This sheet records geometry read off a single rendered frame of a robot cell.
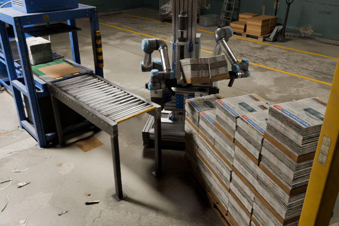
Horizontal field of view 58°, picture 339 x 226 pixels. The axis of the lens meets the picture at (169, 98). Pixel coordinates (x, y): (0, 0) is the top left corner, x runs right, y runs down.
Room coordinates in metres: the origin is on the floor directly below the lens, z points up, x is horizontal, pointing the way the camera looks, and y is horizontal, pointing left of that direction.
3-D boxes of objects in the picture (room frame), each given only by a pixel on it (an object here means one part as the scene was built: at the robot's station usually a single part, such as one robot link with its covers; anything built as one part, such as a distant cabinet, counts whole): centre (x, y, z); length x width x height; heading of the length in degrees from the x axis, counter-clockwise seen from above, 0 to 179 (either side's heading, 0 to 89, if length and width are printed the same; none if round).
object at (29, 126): (3.67, 1.43, 0.38); 0.94 x 0.69 x 0.63; 133
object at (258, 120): (1.86, -0.72, 1.06); 0.37 x 0.28 x 0.01; 111
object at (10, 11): (3.67, 1.43, 1.50); 0.94 x 0.68 x 0.10; 133
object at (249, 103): (2.11, -0.58, 1.06); 0.37 x 0.29 x 0.01; 111
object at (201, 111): (2.25, -0.54, 0.42); 1.17 x 0.39 x 0.83; 22
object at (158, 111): (3.10, 0.55, 0.74); 1.34 x 0.05 x 0.12; 43
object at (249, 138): (1.85, -0.70, 0.95); 0.38 x 0.29 x 0.23; 111
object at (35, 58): (4.09, 1.82, 0.93); 0.38 x 0.30 x 0.26; 43
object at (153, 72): (2.65, 0.12, 1.09); 0.11 x 0.08 x 0.11; 100
